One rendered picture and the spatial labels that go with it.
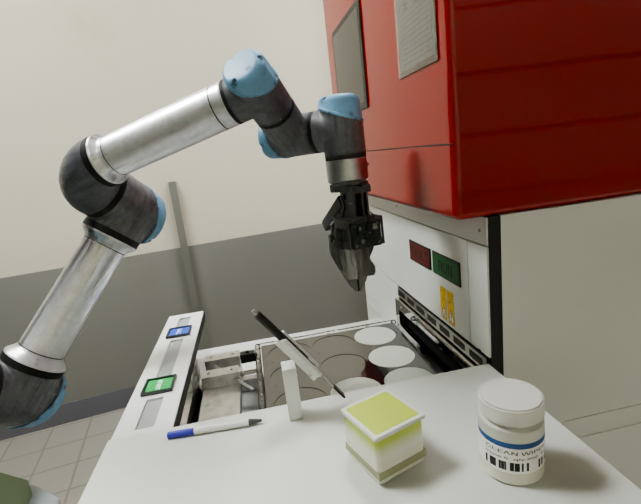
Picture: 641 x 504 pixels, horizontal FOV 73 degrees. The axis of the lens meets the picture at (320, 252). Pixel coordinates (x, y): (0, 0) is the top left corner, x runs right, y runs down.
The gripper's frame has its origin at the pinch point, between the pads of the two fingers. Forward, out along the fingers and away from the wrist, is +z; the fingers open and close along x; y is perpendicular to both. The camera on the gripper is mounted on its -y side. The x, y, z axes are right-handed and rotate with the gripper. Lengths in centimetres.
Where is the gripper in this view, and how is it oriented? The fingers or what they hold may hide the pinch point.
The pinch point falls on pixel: (356, 283)
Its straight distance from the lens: 85.8
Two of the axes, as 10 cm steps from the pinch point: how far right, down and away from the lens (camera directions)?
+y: 3.5, 1.6, -9.2
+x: 9.3, -2.0, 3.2
